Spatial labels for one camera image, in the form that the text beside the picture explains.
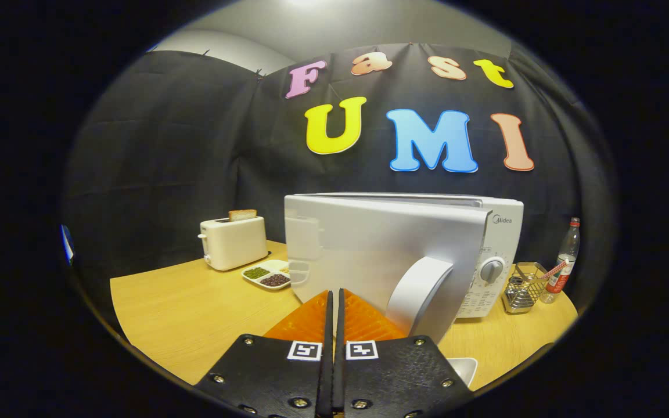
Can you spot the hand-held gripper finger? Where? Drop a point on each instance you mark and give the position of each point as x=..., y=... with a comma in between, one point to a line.
x=340, y=371
x=326, y=371

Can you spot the white toaster oven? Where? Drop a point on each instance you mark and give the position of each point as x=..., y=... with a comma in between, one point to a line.
x=369, y=249

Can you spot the cream bread toaster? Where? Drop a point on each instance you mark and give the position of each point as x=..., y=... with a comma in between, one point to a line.
x=236, y=244

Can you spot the white divided dish of beans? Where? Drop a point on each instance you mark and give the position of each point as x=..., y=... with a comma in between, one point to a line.
x=265, y=276

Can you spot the small white ribbed tray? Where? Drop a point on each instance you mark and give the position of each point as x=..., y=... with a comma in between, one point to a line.
x=465, y=369

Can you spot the toasted bread slice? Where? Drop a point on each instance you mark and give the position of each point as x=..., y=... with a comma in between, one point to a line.
x=243, y=215

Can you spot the red white striped straw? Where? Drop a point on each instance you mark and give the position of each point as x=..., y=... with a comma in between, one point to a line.
x=552, y=270

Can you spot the clear plastic water bottle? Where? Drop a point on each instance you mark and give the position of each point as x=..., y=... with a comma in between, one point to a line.
x=567, y=249

